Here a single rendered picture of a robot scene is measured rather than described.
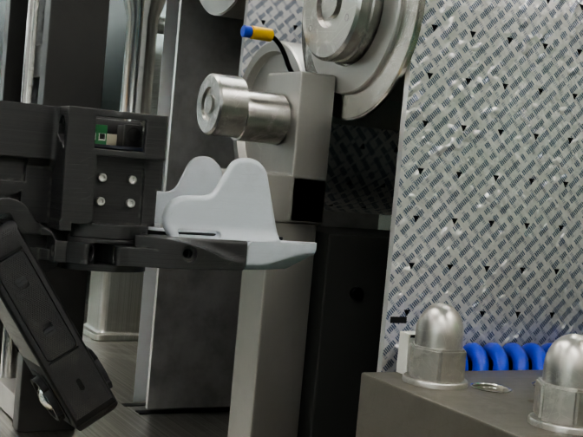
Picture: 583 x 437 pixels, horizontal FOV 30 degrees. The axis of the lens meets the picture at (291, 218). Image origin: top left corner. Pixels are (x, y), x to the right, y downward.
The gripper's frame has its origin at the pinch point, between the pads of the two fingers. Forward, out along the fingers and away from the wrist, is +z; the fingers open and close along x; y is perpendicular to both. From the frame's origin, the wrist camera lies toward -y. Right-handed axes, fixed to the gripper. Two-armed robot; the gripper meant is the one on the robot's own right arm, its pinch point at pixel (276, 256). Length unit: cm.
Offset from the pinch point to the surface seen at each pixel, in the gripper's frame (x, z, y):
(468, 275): 0.2, 14.0, -0.7
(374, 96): 2.9, 7.5, 10.1
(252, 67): 21.2, 7.7, 13.1
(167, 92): 41.4, 8.5, 12.0
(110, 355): 66, 13, -17
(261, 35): 11.7, 3.6, 14.2
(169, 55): 41.3, 8.4, 15.4
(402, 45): 0.2, 7.5, 13.1
